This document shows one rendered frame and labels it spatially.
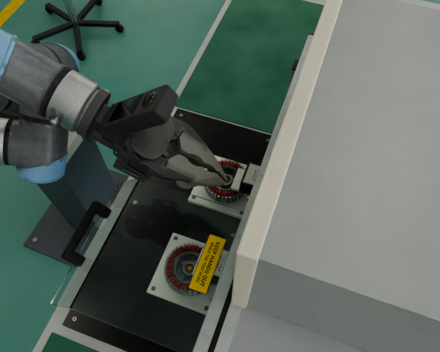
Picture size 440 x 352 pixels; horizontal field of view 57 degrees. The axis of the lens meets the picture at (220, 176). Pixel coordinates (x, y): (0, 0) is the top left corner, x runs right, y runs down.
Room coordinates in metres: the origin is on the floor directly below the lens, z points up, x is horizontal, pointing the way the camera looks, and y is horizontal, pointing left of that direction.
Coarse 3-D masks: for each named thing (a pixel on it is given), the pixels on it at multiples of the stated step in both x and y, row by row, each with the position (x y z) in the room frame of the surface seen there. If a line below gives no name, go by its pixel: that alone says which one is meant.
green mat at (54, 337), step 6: (54, 336) 0.14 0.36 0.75; (60, 336) 0.14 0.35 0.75; (48, 342) 0.13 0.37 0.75; (54, 342) 0.13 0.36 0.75; (60, 342) 0.13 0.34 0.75; (66, 342) 0.13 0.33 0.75; (72, 342) 0.13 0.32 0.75; (48, 348) 0.12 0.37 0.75; (54, 348) 0.12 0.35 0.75; (60, 348) 0.12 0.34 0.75; (66, 348) 0.12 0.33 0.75; (72, 348) 0.12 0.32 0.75; (78, 348) 0.12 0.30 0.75; (84, 348) 0.12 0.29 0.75; (90, 348) 0.12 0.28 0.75
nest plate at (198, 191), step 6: (216, 156) 0.59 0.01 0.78; (228, 174) 0.53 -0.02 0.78; (198, 186) 0.50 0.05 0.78; (192, 192) 0.48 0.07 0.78; (198, 192) 0.48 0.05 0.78; (204, 192) 0.48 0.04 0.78; (210, 198) 0.46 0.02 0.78; (240, 198) 0.46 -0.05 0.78; (246, 198) 0.46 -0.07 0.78; (222, 204) 0.45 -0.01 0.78; (228, 204) 0.45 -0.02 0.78; (234, 204) 0.45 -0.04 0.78; (240, 204) 0.45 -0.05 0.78
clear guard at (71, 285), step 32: (128, 192) 0.33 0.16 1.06; (160, 192) 0.33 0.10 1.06; (96, 224) 0.29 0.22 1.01; (128, 224) 0.27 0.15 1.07; (160, 224) 0.27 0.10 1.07; (192, 224) 0.27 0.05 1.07; (224, 224) 0.27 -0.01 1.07; (96, 256) 0.21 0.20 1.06; (128, 256) 0.21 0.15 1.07; (160, 256) 0.21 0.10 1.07; (192, 256) 0.21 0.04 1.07; (224, 256) 0.21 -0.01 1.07; (64, 288) 0.17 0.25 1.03; (96, 288) 0.16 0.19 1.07; (128, 288) 0.16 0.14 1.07; (160, 288) 0.16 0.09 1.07; (128, 320) 0.12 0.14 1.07; (160, 320) 0.12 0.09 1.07; (192, 320) 0.12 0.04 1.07
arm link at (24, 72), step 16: (0, 32) 0.41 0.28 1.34; (0, 48) 0.38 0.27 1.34; (16, 48) 0.39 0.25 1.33; (32, 48) 0.40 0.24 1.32; (0, 64) 0.37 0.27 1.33; (16, 64) 0.37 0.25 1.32; (32, 64) 0.37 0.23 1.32; (48, 64) 0.38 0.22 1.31; (0, 80) 0.35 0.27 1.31; (16, 80) 0.35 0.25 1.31; (32, 80) 0.36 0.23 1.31; (48, 80) 0.36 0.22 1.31; (16, 96) 0.35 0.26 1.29; (32, 96) 0.34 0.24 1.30; (48, 96) 0.34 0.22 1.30
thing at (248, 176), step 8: (240, 168) 0.52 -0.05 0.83; (248, 168) 0.50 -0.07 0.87; (256, 168) 0.50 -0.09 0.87; (240, 176) 0.50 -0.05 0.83; (248, 176) 0.48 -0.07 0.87; (232, 184) 0.48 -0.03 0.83; (240, 184) 0.46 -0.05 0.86; (248, 184) 0.45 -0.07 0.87; (240, 192) 0.45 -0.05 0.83; (248, 192) 0.45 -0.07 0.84
